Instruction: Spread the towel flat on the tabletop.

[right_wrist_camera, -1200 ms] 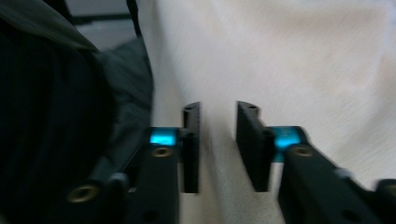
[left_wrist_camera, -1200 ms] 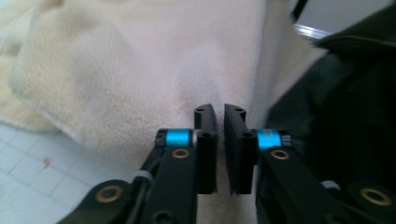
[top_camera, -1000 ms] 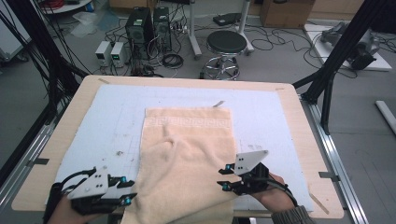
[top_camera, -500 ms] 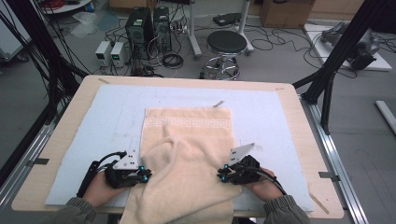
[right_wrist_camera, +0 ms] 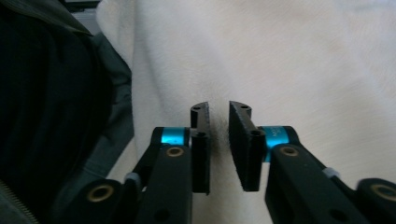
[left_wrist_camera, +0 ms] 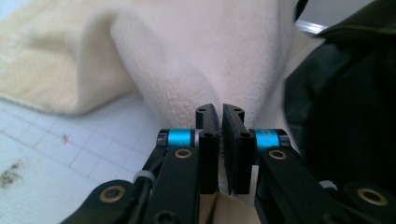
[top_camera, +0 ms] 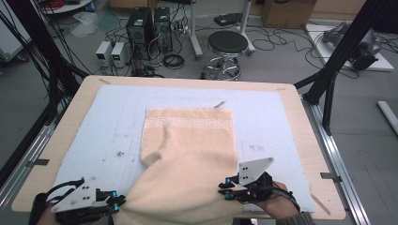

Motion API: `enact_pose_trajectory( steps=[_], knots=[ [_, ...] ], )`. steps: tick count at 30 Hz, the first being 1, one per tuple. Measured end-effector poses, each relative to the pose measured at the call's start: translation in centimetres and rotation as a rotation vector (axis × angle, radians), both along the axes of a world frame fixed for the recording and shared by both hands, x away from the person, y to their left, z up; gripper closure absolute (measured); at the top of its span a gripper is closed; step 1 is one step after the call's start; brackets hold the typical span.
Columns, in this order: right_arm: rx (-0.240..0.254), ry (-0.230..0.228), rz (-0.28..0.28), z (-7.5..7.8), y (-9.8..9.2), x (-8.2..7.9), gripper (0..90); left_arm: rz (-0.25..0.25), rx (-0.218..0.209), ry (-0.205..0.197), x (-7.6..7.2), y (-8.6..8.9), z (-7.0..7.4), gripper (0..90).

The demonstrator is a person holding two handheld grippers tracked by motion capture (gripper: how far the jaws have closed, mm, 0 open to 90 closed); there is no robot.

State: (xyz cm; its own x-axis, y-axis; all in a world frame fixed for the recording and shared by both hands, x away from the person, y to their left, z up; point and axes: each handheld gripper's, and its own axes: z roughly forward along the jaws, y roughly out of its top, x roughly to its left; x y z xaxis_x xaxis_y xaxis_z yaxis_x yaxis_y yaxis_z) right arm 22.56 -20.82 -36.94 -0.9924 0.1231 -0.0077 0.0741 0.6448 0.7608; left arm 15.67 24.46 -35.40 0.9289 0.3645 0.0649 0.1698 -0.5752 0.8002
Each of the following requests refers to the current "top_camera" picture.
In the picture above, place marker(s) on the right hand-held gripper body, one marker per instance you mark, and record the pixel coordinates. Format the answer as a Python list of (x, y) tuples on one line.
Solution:
[(253, 175)]

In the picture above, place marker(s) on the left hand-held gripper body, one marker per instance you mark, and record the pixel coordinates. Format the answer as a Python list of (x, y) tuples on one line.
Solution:
[(78, 197)]

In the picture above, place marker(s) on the cream terry towel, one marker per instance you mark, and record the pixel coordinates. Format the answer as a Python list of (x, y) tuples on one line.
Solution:
[(187, 162)]

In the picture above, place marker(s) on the person's left hand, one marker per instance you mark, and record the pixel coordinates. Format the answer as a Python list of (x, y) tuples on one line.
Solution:
[(47, 218)]

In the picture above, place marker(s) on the person's right hand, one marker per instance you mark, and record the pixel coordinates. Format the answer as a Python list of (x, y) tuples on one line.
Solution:
[(278, 207)]

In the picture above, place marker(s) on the metal table clamp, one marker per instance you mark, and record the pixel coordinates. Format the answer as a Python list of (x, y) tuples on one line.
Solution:
[(330, 176), (39, 162)]

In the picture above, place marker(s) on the white foam mat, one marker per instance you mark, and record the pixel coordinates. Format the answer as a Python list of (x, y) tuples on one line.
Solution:
[(103, 134)]

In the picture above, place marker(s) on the black round stool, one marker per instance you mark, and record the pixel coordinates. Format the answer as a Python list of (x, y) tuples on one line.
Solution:
[(227, 42)]

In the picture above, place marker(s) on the white power supply unit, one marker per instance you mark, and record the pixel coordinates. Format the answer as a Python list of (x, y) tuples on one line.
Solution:
[(119, 54), (104, 53)]

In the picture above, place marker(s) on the white floor board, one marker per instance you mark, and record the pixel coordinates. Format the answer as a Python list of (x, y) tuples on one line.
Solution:
[(319, 47)]

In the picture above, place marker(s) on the white table leg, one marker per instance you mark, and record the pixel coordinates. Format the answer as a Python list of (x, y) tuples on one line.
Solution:
[(245, 28), (194, 31)]

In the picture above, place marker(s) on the white pipe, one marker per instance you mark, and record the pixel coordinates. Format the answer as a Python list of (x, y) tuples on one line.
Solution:
[(389, 117)]

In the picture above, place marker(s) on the flat black device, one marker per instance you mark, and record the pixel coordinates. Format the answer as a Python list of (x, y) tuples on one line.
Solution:
[(228, 19)]

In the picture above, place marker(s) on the cardboard box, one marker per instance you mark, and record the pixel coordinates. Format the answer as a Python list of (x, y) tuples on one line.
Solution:
[(287, 14)]

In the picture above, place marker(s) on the slim black computer tower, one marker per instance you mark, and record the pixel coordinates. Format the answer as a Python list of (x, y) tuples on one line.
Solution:
[(163, 29)]

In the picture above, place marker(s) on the large black computer tower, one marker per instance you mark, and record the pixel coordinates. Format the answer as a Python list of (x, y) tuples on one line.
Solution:
[(140, 31)]

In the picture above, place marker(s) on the clear plastic bag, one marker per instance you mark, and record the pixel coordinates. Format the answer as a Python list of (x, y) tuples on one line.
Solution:
[(86, 23)]

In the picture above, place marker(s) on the round white table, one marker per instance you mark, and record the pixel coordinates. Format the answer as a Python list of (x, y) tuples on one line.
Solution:
[(67, 6)]

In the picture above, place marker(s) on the aluminium rail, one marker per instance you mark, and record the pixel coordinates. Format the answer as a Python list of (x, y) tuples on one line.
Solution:
[(338, 162), (28, 156)]

